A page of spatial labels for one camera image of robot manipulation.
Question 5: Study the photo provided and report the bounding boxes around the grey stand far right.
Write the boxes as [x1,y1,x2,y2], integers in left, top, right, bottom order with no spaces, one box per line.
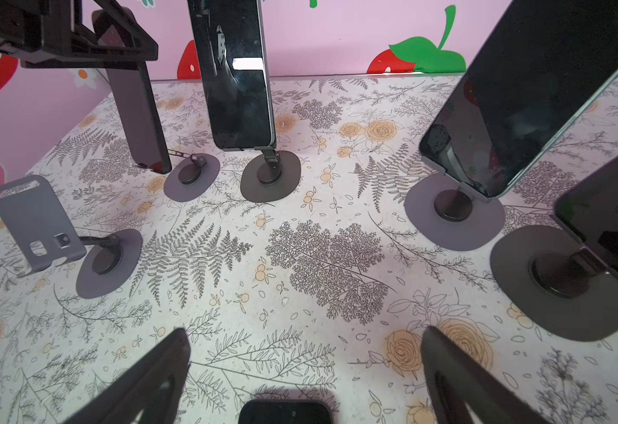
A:
[490,225,618,342]

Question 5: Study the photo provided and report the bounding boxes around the black smartphone front stand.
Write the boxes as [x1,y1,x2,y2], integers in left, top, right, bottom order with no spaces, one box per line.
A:
[238,399,334,424]

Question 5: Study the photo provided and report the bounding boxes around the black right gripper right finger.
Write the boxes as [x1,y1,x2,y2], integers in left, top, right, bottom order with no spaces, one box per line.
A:
[420,326,546,423]

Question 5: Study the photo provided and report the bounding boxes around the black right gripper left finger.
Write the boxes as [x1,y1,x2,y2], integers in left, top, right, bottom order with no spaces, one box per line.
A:
[67,328,191,423]

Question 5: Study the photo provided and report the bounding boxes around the grey phone stand front left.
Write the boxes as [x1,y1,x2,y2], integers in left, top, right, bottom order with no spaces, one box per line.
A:
[0,175,143,300]

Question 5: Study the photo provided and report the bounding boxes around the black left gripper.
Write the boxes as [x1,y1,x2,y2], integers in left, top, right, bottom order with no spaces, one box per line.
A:
[0,0,158,69]

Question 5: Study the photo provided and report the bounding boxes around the grey stand right back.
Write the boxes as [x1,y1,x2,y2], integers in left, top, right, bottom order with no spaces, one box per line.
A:
[404,173,506,252]

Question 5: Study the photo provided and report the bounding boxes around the dark grey stand centre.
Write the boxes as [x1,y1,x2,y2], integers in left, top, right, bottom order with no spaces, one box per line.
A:
[240,148,301,203]

